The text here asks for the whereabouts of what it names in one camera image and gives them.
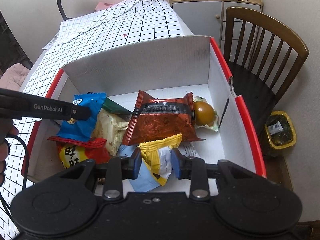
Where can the yellow white snack packet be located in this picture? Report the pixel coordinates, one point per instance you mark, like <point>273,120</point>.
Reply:
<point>155,155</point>

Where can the person's left hand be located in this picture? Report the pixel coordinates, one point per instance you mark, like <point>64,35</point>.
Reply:
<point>3,152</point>

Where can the wooden grey cabinet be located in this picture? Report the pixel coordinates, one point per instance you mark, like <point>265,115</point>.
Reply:
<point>195,17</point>

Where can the red yellow snack bag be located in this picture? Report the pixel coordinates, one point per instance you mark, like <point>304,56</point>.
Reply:
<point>75,155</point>

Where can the yellow trash bin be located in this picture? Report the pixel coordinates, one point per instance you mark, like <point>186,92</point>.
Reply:
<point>293,132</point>

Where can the printed paper sheet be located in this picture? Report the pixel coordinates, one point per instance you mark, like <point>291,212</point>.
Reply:
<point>51,42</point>

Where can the brown wooden chair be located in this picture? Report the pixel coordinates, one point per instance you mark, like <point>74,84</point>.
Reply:
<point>275,22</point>

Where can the bright blue snack packet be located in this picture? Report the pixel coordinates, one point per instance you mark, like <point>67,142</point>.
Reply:
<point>82,127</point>

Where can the egg snack packet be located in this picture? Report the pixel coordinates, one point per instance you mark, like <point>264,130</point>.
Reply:
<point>203,113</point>

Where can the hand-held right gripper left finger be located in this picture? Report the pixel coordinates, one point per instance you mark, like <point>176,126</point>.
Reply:
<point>136,165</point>

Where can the white grid tablecloth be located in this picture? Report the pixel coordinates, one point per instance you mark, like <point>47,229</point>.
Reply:
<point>112,30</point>

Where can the red cardboard box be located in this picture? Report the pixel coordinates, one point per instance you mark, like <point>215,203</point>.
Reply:
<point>150,67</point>

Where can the dark green snack packet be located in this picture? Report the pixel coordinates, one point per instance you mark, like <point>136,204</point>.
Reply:
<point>112,106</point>

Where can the light blue snack packet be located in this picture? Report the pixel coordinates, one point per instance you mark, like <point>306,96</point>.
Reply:
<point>145,180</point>

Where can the cream snack packet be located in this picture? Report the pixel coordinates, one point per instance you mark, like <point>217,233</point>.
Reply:
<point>110,127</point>

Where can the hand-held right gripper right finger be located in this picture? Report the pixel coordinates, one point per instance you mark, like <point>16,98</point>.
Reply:
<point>176,165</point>

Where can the pink padded jacket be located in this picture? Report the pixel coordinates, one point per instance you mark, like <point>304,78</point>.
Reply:
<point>12,76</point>

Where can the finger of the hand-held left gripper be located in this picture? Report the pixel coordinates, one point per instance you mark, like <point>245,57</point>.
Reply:
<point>80,112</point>

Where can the red brown foil snack packet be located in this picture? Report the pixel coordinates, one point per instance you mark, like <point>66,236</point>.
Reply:
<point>160,125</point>

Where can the pink cloth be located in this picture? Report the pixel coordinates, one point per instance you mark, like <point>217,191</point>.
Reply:
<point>102,6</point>

